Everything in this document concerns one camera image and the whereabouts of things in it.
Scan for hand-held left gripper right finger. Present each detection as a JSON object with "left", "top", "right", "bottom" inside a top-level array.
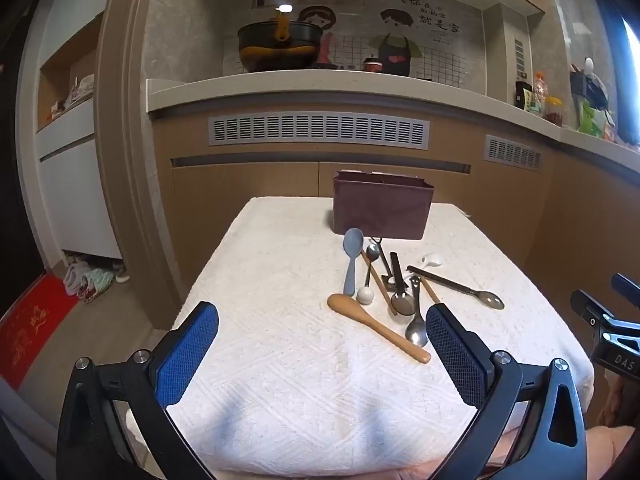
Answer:
[{"left": 425, "top": 304, "right": 589, "bottom": 480}]

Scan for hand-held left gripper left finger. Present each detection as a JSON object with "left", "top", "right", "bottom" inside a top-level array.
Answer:
[{"left": 56, "top": 301, "right": 220, "bottom": 480}]

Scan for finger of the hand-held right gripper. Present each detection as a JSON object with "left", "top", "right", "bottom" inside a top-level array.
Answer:
[
  {"left": 570, "top": 288, "right": 640, "bottom": 356},
  {"left": 611, "top": 273, "right": 640, "bottom": 307}
]

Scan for plain steel spoon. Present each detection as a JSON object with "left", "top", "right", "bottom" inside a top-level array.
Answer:
[{"left": 405, "top": 276, "right": 430, "bottom": 348}]

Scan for short wooden-handled utensil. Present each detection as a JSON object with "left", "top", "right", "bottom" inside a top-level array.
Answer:
[{"left": 420, "top": 277, "right": 442, "bottom": 305}]

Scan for white plastic spoon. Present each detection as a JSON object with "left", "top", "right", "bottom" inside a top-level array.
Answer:
[{"left": 410, "top": 254, "right": 445, "bottom": 286}]

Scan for white ball-ended small spoon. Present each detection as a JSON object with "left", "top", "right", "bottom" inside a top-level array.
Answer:
[{"left": 356, "top": 242, "right": 381, "bottom": 305}]

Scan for large wooden spoon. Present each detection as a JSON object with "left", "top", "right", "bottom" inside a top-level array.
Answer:
[{"left": 327, "top": 293, "right": 432, "bottom": 364}]

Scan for blue-grey plastic spoon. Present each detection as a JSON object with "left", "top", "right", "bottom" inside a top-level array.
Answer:
[{"left": 342, "top": 227, "right": 365, "bottom": 295}]

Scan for maroon plastic utensil container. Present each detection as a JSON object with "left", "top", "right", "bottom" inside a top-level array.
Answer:
[{"left": 332, "top": 170, "right": 435, "bottom": 241}]

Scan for person's leg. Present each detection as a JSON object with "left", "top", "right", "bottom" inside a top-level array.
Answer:
[{"left": 585, "top": 424, "right": 640, "bottom": 480}]

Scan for white textured tablecloth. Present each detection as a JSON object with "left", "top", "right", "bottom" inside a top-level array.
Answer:
[{"left": 125, "top": 196, "right": 596, "bottom": 478}]

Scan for green patterned slipper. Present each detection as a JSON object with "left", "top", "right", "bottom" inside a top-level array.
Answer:
[{"left": 82, "top": 269, "right": 115, "bottom": 303}]

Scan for white slipper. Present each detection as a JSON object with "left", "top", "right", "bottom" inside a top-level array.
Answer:
[{"left": 64, "top": 260, "right": 88, "bottom": 293}]

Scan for red doormat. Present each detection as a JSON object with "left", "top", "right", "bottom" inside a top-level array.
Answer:
[{"left": 0, "top": 274, "right": 78, "bottom": 391}]

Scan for small grey vent grille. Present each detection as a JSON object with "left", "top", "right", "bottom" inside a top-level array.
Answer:
[{"left": 484, "top": 135, "right": 543, "bottom": 171}]

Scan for green plastic bag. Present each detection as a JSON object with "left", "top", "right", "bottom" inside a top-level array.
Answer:
[{"left": 577, "top": 100, "right": 613, "bottom": 138}]

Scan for wooden kitchen cabinet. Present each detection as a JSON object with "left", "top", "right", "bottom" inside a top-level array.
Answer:
[{"left": 150, "top": 105, "right": 640, "bottom": 411}]

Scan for white storage cabinet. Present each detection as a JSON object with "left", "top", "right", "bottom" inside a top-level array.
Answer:
[{"left": 35, "top": 10, "right": 123, "bottom": 261}]

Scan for clear bottle with orange cap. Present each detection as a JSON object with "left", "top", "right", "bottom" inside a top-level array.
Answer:
[{"left": 531, "top": 71, "right": 547, "bottom": 111}]

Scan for large grey vent grille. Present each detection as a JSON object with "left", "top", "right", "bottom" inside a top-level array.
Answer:
[{"left": 207, "top": 112, "right": 431, "bottom": 151}]

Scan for cloths on cabinet shelf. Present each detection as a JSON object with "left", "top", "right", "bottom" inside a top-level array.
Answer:
[{"left": 50, "top": 75, "right": 96, "bottom": 121}]

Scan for white kitchen countertop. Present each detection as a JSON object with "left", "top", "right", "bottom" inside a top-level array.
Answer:
[{"left": 146, "top": 69, "right": 640, "bottom": 173}]

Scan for black cooking pot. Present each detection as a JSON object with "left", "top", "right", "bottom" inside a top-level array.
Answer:
[{"left": 237, "top": 7, "right": 326, "bottom": 73}]

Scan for black-handled slotted steel spoon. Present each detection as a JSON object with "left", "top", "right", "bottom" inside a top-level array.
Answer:
[{"left": 406, "top": 265, "right": 506, "bottom": 310}]

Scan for thin long wooden-handled utensil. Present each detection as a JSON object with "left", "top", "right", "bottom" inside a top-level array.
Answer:
[{"left": 360, "top": 247, "right": 399, "bottom": 317}]

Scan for steel utensil with loop handle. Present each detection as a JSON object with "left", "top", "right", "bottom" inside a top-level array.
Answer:
[{"left": 370, "top": 236, "right": 398, "bottom": 292}]

